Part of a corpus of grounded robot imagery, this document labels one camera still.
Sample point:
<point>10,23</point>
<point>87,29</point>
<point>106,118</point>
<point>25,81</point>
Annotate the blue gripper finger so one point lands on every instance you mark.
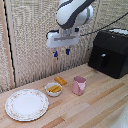
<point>56,53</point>
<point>68,51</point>

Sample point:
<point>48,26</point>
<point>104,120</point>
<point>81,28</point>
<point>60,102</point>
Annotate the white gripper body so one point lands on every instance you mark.
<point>61,39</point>

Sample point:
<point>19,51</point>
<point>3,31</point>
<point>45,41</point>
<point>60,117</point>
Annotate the yellow food block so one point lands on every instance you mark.
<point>60,80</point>

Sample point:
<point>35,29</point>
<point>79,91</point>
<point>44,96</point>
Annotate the black air fryer drawer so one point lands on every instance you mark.
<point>104,60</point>

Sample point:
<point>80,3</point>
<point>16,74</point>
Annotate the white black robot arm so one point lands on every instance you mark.
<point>71,11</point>

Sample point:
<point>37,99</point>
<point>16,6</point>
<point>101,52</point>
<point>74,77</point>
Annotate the black air fryer body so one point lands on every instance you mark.
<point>113,41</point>

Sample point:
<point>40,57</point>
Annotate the beige woven folding screen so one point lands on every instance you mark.
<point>33,40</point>

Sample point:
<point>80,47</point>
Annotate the yellow food stick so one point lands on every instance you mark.
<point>52,88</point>
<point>57,90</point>

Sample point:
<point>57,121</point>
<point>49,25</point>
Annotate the pink cup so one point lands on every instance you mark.
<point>79,87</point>

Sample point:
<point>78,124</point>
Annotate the small white bowl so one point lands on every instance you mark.
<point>47,91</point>

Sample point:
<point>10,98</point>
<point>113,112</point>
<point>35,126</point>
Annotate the white floral rimmed plate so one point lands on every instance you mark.
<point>26,104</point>

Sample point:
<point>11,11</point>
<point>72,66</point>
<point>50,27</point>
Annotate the light wooden screen post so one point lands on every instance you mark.
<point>6,43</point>

